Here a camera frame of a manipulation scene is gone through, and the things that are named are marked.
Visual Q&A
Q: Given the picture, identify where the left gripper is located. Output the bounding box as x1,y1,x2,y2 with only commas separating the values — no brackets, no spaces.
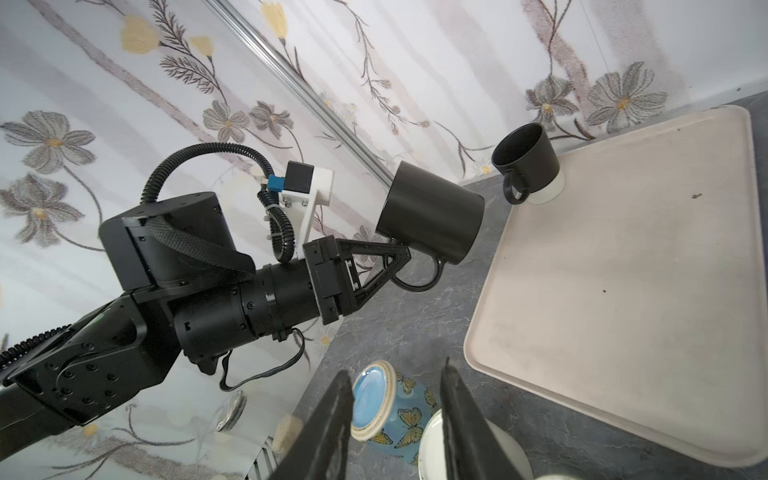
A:
302,236,411,325

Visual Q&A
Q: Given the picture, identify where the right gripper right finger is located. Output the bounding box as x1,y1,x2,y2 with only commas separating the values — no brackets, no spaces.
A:
440,359,523,480

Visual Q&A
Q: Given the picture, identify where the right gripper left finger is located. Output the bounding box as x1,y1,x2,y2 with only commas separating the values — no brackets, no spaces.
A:
269,370,354,480

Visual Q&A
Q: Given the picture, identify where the black and white mug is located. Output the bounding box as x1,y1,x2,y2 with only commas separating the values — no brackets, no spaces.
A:
491,123,566,205

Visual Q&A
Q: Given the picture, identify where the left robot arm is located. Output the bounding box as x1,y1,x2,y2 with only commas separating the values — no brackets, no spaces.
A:
1,142,410,457

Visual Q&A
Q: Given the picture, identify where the cream white mug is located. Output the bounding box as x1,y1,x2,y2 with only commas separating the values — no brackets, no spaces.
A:
416,409,534,480

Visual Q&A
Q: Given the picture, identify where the blue butterfly mug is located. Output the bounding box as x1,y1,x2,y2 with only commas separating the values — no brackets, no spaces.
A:
351,360,441,466

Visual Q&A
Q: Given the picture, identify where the beige rectangular tray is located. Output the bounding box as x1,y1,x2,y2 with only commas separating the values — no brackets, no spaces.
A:
464,105,767,468

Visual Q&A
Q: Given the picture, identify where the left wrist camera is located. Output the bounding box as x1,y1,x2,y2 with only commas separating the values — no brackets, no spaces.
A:
266,161,334,246

